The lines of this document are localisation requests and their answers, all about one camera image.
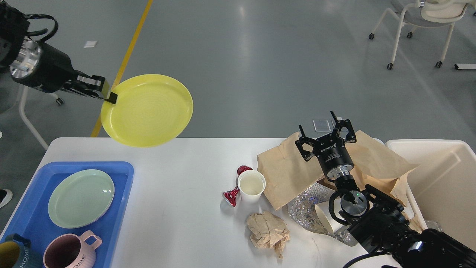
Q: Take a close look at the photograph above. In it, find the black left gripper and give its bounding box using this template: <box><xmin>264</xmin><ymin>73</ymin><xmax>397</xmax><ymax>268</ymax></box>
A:
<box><xmin>10</xmin><ymin>40</ymin><xmax>118</xmax><ymax>104</ymax></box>

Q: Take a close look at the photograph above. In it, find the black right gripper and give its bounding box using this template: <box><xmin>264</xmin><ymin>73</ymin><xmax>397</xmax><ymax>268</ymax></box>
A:
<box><xmin>295</xmin><ymin>111</ymin><xmax>357</xmax><ymax>178</ymax></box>

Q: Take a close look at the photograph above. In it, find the brown paper bag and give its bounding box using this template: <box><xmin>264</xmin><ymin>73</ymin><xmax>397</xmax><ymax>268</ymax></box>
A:
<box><xmin>324</xmin><ymin>130</ymin><xmax>421</xmax><ymax>208</ymax></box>
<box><xmin>257</xmin><ymin>132</ymin><xmax>336</xmax><ymax>210</ymax></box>

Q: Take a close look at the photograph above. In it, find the yellow plastic plate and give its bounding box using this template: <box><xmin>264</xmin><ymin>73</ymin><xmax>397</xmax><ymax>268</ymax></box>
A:
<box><xmin>100</xmin><ymin>74</ymin><xmax>193</xmax><ymax>147</ymax></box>

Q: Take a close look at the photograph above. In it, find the dark teal mug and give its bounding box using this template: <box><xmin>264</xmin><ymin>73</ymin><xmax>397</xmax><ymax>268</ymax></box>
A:
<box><xmin>0</xmin><ymin>233</ymin><xmax>43</xmax><ymax>268</ymax></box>

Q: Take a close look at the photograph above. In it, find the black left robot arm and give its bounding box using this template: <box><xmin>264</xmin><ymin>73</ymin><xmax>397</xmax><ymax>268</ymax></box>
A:
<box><xmin>0</xmin><ymin>1</ymin><xmax>118</xmax><ymax>104</ymax></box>

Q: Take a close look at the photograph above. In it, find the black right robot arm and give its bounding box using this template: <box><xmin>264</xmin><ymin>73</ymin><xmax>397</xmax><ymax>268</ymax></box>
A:
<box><xmin>295</xmin><ymin>112</ymin><xmax>476</xmax><ymax>268</ymax></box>

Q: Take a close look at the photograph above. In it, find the white chair left background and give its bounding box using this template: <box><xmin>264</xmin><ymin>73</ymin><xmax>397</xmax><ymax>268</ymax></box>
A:
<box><xmin>18</xmin><ymin>85</ymin><xmax>49</xmax><ymax>151</ymax></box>

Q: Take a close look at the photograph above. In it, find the white chair background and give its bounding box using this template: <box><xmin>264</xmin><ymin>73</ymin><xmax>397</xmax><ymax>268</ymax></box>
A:
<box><xmin>368</xmin><ymin>0</ymin><xmax>475</xmax><ymax>70</ymax></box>
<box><xmin>18</xmin><ymin>85</ymin><xmax>49</xmax><ymax>151</ymax></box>

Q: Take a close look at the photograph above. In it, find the lying white paper cup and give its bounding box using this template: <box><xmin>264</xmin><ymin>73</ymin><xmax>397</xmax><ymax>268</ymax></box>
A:
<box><xmin>315</xmin><ymin>201</ymin><xmax>344</xmax><ymax>236</ymax></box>

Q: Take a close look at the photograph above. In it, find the silver foil bag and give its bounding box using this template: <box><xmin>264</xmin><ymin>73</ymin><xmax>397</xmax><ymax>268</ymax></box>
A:
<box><xmin>287</xmin><ymin>182</ymin><xmax>357</xmax><ymax>246</ymax></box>

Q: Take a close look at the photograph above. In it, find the upright white paper cup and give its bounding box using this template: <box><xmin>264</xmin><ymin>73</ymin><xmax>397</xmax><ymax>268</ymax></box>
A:
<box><xmin>238</xmin><ymin>170</ymin><xmax>266</xmax><ymax>204</ymax></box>

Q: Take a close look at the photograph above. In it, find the crumpled brown paper ball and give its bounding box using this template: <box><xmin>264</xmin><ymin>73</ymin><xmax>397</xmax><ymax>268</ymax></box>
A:
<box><xmin>246</xmin><ymin>211</ymin><xmax>290</xmax><ymax>259</ymax></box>

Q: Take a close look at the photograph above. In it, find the red crumpled foil wrapper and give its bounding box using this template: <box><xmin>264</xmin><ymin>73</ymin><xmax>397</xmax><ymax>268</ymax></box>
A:
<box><xmin>222</xmin><ymin>166</ymin><xmax>253</xmax><ymax>208</ymax></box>

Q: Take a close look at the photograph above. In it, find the pale green plate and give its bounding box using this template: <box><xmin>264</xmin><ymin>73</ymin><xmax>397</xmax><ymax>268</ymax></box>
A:
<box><xmin>48</xmin><ymin>169</ymin><xmax>115</xmax><ymax>229</ymax></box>

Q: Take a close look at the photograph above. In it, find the white plastic bin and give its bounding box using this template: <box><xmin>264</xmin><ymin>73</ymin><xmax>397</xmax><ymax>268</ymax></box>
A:
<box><xmin>386</xmin><ymin>139</ymin><xmax>476</xmax><ymax>250</ymax></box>

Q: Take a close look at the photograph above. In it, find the white shoe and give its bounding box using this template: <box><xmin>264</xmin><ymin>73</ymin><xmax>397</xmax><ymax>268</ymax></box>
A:
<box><xmin>0</xmin><ymin>188</ymin><xmax>13</xmax><ymax>208</ymax></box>

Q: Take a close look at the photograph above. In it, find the blue plastic tray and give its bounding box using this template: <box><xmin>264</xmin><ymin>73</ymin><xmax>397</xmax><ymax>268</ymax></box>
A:
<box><xmin>1</xmin><ymin>161</ymin><xmax>134</xmax><ymax>268</ymax></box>

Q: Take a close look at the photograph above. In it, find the white chair right background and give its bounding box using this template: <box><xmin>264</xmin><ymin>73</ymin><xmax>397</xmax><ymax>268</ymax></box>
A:
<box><xmin>368</xmin><ymin>0</ymin><xmax>475</xmax><ymax>70</ymax></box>

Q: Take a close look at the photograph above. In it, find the pink mug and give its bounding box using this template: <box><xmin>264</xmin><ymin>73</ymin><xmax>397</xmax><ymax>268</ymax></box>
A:
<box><xmin>43</xmin><ymin>230</ymin><xmax>102</xmax><ymax>268</ymax></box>

